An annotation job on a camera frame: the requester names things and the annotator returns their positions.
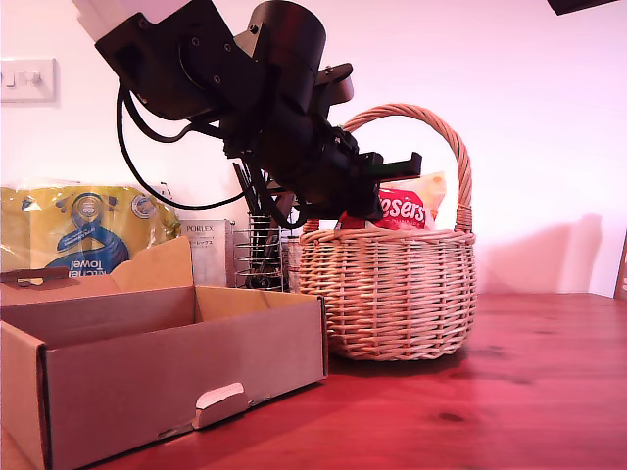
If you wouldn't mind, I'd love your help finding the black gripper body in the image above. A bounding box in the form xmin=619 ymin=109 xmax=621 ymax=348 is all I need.
xmin=288 ymin=119 xmax=386 ymax=221

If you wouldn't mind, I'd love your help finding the red and yellow Maltesers bag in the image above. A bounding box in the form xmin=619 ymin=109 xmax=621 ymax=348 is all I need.
xmin=336 ymin=170 xmax=448 ymax=232

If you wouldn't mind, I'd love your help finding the brown cardboard box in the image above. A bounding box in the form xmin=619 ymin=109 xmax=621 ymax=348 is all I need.
xmin=0 ymin=235 xmax=328 ymax=470

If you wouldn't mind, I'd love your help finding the white Porlex box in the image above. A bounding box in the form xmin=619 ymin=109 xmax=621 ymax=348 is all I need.
xmin=179 ymin=218 xmax=236 ymax=290

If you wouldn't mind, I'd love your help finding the black chopstick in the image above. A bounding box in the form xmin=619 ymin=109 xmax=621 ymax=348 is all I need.
xmin=232 ymin=164 xmax=256 ymax=215
xmin=244 ymin=168 xmax=264 ymax=215

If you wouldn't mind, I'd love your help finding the small clear jar red print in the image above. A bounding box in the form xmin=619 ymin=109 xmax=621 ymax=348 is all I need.
xmin=282 ymin=237 xmax=303 ymax=293

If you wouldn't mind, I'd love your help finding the brown wooden board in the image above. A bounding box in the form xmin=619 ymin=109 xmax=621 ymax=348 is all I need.
xmin=611 ymin=224 xmax=627 ymax=301

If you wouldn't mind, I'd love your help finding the yellow kitchen towel pack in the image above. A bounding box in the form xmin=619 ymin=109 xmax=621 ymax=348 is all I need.
xmin=0 ymin=179 xmax=183 ymax=283

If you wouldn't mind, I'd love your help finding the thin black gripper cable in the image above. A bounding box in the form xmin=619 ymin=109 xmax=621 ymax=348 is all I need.
xmin=234 ymin=161 xmax=308 ymax=229

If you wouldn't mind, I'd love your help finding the chrome wire utensil holder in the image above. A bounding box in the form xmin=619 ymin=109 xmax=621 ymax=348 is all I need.
xmin=233 ymin=211 xmax=295 ymax=291

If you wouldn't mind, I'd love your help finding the woven wicker basket with handle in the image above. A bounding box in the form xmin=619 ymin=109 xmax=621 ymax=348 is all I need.
xmin=297 ymin=103 xmax=477 ymax=362

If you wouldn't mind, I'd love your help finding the short black arm cable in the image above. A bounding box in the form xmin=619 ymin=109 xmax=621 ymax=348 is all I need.
xmin=127 ymin=95 xmax=226 ymax=144

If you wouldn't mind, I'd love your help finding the long black arm cable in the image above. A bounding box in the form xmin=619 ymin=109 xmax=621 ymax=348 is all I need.
xmin=116 ymin=85 xmax=251 ymax=212

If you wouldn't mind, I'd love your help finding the white wall switch plate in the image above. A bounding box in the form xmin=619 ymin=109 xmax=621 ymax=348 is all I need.
xmin=0 ymin=58 xmax=58 ymax=104

